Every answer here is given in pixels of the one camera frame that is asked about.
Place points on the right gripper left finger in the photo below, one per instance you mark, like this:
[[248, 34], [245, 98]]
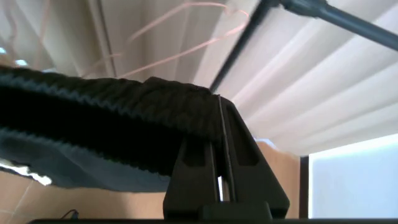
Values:
[[186, 186]]

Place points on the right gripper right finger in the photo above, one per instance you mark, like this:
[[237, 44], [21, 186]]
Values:
[[258, 186]]

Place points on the black garment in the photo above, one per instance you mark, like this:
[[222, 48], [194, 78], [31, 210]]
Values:
[[93, 118]]

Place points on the black clothes rack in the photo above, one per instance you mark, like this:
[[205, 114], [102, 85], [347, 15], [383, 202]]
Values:
[[342, 18]]

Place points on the beige curtain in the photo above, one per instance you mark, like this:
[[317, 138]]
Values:
[[311, 93]]

